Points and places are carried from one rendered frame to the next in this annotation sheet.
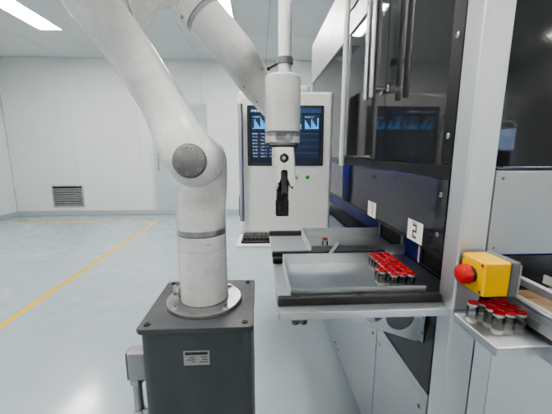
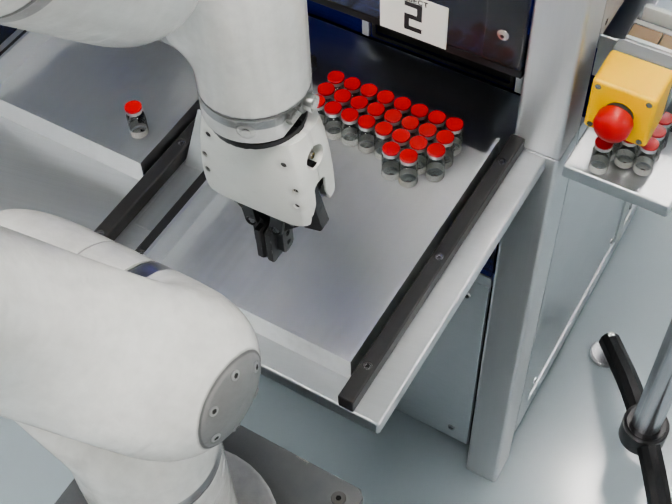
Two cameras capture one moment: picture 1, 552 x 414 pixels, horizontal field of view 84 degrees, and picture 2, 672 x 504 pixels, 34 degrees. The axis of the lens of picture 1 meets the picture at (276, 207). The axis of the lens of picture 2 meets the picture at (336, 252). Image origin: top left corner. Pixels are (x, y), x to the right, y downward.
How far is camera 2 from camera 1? 0.83 m
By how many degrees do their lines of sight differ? 61
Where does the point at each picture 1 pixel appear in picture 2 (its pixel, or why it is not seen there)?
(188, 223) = (184, 483)
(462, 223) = (584, 24)
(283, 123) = (301, 81)
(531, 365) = not seen: hidden behind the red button
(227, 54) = (159, 28)
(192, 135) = (213, 342)
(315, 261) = (204, 205)
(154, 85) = (24, 317)
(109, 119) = not seen: outside the picture
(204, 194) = not seen: hidden behind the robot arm
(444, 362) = (539, 232)
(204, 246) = (220, 477)
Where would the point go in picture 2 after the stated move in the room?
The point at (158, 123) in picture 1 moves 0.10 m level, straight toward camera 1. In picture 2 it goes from (94, 397) to (262, 431)
